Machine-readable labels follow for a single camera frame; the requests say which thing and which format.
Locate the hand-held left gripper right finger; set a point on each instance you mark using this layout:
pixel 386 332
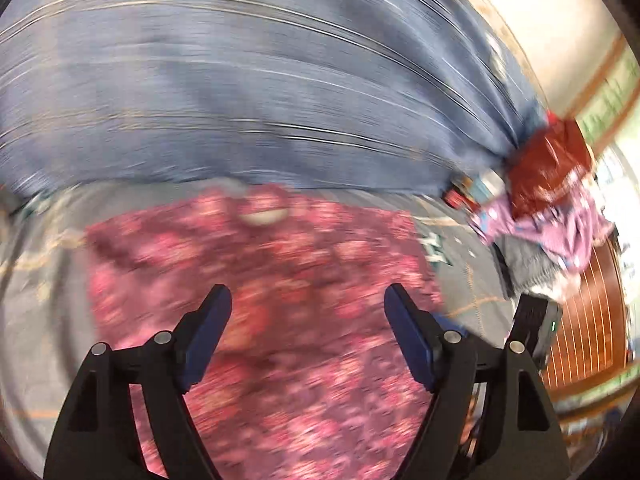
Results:
pixel 410 335

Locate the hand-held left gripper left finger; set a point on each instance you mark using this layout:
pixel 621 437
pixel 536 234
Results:
pixel 207 335

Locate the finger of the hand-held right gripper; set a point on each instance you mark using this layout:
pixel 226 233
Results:
pixel 451 322

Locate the pink floral garment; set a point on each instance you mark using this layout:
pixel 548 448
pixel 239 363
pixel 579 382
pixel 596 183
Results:
pixel 310 285

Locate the wooden bed board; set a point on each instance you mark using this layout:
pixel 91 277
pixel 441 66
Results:
pixel 585 335

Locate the dark grey cloth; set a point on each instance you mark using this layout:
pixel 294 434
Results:
pixel 525 265

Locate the purple printed garment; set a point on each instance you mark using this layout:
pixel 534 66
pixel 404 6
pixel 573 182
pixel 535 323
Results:
pixel 555 235

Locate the dark bottle with red label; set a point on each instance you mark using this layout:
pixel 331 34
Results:
pixel 456 195

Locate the pale blue container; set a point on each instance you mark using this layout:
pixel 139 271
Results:
pixel 490 185

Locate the dark red cloth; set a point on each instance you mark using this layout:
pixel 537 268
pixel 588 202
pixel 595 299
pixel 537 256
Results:
pixel 545 170

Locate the wooden framed green panel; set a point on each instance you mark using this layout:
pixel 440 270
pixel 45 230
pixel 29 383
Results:
pixel 612 100

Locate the blue plaid quilt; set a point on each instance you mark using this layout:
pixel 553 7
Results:
pixel 250 85

